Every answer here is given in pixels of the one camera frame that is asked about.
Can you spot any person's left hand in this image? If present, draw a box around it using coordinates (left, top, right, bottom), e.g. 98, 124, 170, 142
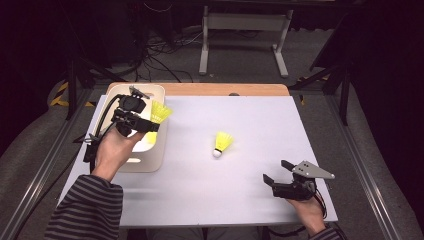
91, 128, 146, 183

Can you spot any black floor cables bundle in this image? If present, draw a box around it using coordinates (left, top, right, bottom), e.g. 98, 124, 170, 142
109, 29, 204, 84

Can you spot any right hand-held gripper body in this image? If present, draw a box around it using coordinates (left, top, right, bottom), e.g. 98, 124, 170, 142
272, 160, 336, 202

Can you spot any black tripod stand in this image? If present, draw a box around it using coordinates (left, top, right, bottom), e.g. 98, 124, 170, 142
64, 56, 128, 121

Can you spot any black metal stand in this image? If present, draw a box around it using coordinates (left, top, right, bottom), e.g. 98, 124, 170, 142
288, 13, 354, 127

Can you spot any aluminium floor rail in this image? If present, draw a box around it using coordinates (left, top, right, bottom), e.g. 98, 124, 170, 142
324, 94, 401, 240
0, 86, 98, 240

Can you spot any white metal stand frame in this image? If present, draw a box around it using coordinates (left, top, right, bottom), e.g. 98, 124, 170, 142
198, 5, 294, 78

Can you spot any person's right hand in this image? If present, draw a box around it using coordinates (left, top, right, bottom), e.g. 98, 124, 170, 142
286, 196, 326, 236

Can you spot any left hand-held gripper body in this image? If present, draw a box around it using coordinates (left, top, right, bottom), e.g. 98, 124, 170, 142
111, 85, 151, 138

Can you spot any white plastic storage bin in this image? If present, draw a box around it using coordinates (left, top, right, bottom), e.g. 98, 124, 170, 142
89, 83, 169, 174

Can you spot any hand-held gripper black cable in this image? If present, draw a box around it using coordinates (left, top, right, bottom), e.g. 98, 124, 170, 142
266, 188, 329, 238
83, 94, 123, 164

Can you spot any white board sheet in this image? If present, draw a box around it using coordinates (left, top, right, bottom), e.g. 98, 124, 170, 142
58, 94, 338, 229

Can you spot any right hand-held gripper black cable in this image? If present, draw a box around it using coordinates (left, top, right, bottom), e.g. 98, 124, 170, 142
266, 188, 329, 238

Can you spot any left hand-held gripper black cable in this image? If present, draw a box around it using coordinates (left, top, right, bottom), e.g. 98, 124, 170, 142
83, 94, 123, 164

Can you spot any yellow black hazard tape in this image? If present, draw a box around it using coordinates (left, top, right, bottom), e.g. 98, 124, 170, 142
49, 81, 96, 108

